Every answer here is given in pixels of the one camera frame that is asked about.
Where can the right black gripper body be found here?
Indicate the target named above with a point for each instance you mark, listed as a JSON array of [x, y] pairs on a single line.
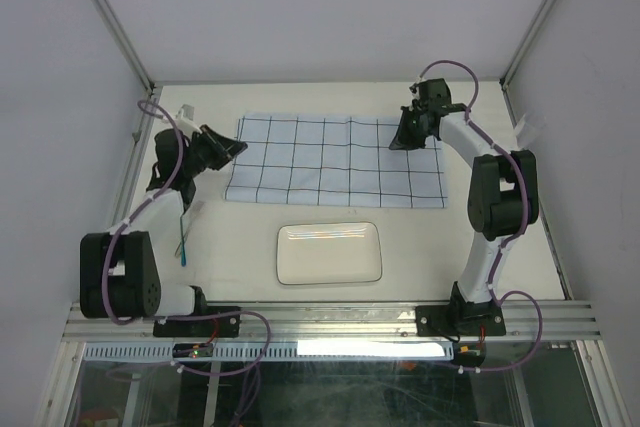
[[410, 133]]

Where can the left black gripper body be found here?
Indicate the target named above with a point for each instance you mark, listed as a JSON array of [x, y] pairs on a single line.
[[204, 152]]

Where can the blue checkered cloth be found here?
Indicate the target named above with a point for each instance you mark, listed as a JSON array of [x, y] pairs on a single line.
[[341, 161]]

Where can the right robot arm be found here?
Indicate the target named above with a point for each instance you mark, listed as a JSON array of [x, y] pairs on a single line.
[[503, 193]]

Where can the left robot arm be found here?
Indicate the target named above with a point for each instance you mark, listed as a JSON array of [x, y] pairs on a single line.
[[119, 276]]

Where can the white rectangular plate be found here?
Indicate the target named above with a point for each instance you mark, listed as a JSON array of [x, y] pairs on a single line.
[[328, 254]]

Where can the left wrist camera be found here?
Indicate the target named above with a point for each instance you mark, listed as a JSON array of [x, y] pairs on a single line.
[[184, 119]]

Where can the spoon with blue handle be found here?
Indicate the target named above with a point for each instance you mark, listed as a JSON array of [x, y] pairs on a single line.
[[186, 223]]

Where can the left aluminium frame post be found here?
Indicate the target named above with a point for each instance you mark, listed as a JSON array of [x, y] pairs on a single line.
[[123, 42]]

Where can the aluminium frame post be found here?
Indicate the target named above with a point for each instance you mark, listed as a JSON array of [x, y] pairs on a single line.
[[123, 42], [538, 21]]

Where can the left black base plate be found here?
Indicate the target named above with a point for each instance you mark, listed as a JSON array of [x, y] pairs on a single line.
[[221, 320]]

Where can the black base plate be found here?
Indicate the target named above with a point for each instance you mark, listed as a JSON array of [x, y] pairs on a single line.
[[221, 320], [435, 321]]

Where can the white slotted cable duct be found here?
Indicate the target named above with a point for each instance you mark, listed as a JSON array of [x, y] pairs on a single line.
[[238, 351]]

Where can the right aluminium frame post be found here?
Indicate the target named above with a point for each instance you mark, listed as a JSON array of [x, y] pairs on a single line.
[[538, 21]]

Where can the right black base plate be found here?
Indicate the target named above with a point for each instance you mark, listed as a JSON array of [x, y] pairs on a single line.
[[435, 321]]

